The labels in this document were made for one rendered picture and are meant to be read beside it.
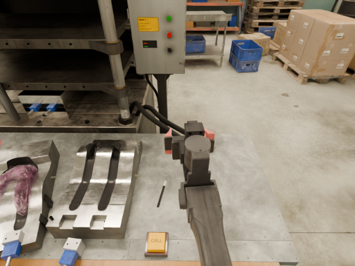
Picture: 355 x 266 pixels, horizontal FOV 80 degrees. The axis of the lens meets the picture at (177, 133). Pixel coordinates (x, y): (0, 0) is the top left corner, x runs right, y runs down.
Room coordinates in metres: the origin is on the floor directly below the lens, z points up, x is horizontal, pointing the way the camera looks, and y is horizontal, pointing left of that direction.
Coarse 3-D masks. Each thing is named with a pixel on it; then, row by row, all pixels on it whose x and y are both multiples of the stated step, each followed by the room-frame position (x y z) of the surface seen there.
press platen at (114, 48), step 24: (0, 24) 1.52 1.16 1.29; (24, 24) 1.52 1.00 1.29; (48, 24) 1.52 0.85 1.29; (72, 24) 1.52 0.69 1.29; (96, 24) 1.52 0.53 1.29; (120, 24) 1.52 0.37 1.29; (0, 48) 1.18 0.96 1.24; (24, 48) 1.18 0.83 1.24; (48, 48) 1.18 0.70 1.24; (72, 48) 1.18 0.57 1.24; (96, 48) 1.14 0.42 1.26; (120, 48) 1.11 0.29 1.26
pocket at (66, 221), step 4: (64, 216) 0.41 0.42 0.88; (68, 216) 0.41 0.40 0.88; (72, 216) 0.41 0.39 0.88; (76, 216) 0.41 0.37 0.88; (60, 220) 0.39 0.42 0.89; (64, 220) 0.41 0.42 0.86; (68, 220) 0.41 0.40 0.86; (72, 220) 0.41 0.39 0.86; (60, 224) 0.38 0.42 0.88; (64, 224) 0.39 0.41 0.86; (68, 224) 0.39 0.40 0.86; (72, 224) 0.39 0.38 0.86; (60, 228) 0.37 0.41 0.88; (64, 228) 0.37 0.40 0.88; (68, 228) 0.37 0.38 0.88; (72, 228) 0.37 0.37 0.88
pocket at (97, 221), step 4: (92, 216) 0.41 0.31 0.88; (96, 216) 0.41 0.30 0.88; (100, 216) 0.41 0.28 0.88; (104, 216) 0.41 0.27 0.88; (92, 220) 0.40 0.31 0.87; (96, 220) 0.41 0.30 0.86; (100, 220) 0.41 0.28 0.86; (104, 220) 0.41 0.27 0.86; (92, 224) 0.39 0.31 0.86; (96, 224) 0.39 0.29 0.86; (100, 224) 0.39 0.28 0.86; (104, 224) 0.39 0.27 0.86; (92, 228) 0.37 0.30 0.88; (96, 228) 0.37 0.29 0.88; (100, 228) 0.37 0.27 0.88
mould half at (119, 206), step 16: (96, 144) 0.83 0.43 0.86; (112, 144) 0.83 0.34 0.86; (128, 144) 0.83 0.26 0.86; (80, 160) 0.65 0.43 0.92; (96, 160) 0.65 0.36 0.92; (128, 160) 0.65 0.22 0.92; (80, 176) 0.59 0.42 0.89; (96, 176) 0.59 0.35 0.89; (128, 176) 0.59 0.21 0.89; (64, 192) 0.51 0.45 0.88; (96, 192) 0.51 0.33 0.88; (128, 192) 0.52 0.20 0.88; (64, 208) 0.44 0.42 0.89; (80, 208) 0.44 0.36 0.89; (96, 208) 0.44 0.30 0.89; (112, 208) 0.44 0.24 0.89; (128, 208) 0.48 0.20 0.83; (48, 224) 0.38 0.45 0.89; (80, 224) 0.38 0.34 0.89; (112, 224) 0.38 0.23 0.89
